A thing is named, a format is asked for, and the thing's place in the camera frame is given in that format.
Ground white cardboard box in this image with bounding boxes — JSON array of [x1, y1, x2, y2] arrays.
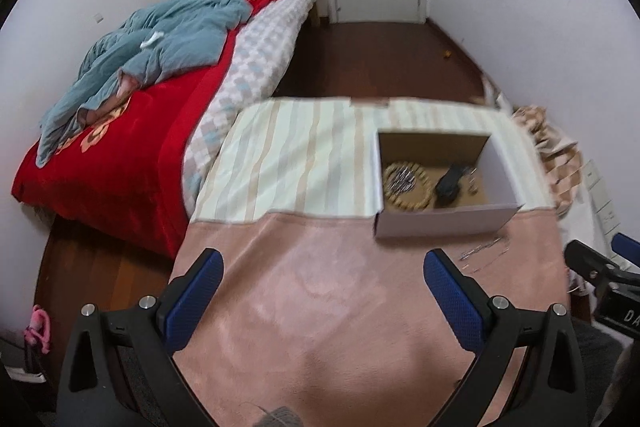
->
[[374, 130, 522, 239]]

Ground teal blue quilt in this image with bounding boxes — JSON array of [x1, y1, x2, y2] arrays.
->
[[35, 0, 253, 168]]

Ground brown checkered cloth bag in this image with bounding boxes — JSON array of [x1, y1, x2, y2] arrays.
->
[[512, 105, 582, 218]]

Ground pink striped table cloth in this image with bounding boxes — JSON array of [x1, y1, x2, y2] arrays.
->
[[174, 98, 567, 426]]

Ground silver link bracelet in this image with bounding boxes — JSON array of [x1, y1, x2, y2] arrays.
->
[[464, 166, 482, 198]]

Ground white wall socket strip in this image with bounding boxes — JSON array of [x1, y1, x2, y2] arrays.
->
[[582, 159, 630, 270]]

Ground wooden bead bracelet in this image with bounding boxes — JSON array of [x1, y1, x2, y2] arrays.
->
[[382, 160, 435, 212]]

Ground red bed blanket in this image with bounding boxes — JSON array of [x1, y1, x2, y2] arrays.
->
[[11, 0, 274, 259]]

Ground thin silver necklace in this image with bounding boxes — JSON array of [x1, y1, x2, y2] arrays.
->
[[456, 235, 511, 275]]

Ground dark fuzzy trousers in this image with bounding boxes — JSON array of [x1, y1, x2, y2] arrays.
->
[[572, 319, 623, 425]]

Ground checkered bed sheet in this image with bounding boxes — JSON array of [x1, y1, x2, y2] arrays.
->
[[181, 0, 317, 215]]

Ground black smart band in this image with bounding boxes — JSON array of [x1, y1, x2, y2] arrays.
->
[[434, 165, 468, 208]]

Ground pink slipper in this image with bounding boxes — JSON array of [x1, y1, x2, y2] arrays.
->
[[23, 306, 51, 355]]

